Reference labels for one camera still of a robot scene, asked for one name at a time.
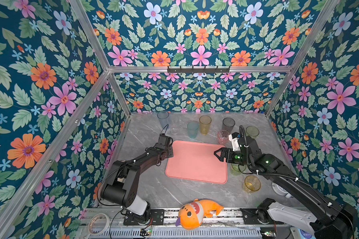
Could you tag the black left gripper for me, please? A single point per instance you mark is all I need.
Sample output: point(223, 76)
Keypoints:
point(170, 152)

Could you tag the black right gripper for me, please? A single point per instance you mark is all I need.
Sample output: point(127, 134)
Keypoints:
point(227, 155)

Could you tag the pink plastic tray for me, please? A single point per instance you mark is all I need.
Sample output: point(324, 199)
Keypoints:
point(196, 161)

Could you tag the clear transparent cup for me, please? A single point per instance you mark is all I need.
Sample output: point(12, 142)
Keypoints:
point(174, 125)

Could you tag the blue transparent cup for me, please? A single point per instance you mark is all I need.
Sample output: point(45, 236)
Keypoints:
point(163, 117)

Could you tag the teal frosted cup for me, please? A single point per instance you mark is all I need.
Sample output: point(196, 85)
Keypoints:
point(192, 129)

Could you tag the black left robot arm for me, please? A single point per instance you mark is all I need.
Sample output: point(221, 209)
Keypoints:
point(120, 187)

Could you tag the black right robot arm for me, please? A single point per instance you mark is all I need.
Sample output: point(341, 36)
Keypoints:
point(325, 219)

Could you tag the pink short cup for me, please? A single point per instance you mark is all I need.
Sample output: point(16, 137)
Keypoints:
point(223, 137)

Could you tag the short green cup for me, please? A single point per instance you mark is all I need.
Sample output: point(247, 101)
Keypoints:
point(237, 169)

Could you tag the grey smoky cup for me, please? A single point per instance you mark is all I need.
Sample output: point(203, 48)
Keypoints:
point(228, 124)

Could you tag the yellow tall cup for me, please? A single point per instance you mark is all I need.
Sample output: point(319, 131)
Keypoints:
point(204, 124)

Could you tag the tall light green cup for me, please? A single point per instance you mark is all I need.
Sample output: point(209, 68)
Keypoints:
point(252, 131)

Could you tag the short yellow cup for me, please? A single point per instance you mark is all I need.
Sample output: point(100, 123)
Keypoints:
point(251, 184)

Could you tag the white round object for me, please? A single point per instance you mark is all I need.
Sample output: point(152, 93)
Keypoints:
point(280, 191)

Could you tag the orange plush toy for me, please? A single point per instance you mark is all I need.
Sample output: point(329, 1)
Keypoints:
point(191, 215)

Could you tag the roll of tape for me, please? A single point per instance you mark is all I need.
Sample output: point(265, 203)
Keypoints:
point(98, 224)

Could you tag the blue white box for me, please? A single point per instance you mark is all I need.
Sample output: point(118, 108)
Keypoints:
point(300, 234)

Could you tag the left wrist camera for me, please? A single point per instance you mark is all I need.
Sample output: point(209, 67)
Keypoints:
point(165, 140)

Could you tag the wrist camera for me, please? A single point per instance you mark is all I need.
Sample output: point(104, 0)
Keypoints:
point(165, 140)
point(236, 141)

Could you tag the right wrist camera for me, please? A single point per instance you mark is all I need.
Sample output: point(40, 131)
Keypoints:
point(236, 141)

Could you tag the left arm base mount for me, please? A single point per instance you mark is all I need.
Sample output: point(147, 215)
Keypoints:
point(150, 217)

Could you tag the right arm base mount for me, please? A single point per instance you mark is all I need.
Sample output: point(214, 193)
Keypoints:
point(258, 215)

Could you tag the black hook rail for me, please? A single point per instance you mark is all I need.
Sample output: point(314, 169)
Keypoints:
point(198, 69)

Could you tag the white vented cable duct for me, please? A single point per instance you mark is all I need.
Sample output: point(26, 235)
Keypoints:
point(179, 233)

